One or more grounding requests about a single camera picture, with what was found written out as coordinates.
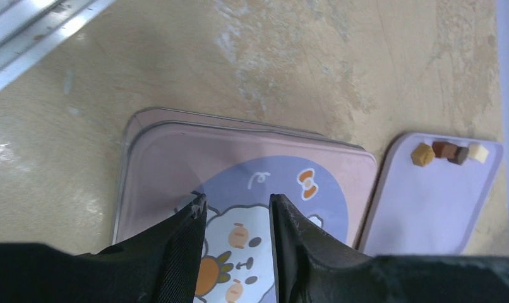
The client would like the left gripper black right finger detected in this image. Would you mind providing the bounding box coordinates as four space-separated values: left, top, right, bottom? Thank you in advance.
269 194 509 302

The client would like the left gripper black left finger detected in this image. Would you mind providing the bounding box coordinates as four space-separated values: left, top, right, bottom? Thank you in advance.
0 194 208 302

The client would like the silver square tin lid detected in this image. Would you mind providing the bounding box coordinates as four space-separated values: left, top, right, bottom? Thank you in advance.
113 121 377 302

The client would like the pink divided chocolate tin box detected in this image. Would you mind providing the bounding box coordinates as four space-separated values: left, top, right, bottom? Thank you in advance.
121 107 366 177

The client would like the caramel chocolate piece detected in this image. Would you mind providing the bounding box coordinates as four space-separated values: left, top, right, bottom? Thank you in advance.
410 143 435 167

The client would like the round dark chocolate piece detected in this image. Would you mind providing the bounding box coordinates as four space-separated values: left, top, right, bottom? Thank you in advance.
447 146 469 165

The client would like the white chocolate piece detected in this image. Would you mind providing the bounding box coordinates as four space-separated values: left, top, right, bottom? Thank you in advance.
468 143 489 163

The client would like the lavender plastic tray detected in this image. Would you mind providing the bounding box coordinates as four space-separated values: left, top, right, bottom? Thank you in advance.
358 133 504 256

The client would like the aluminium frame rail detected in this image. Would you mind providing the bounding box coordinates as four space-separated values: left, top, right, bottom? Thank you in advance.
0 0 112 91

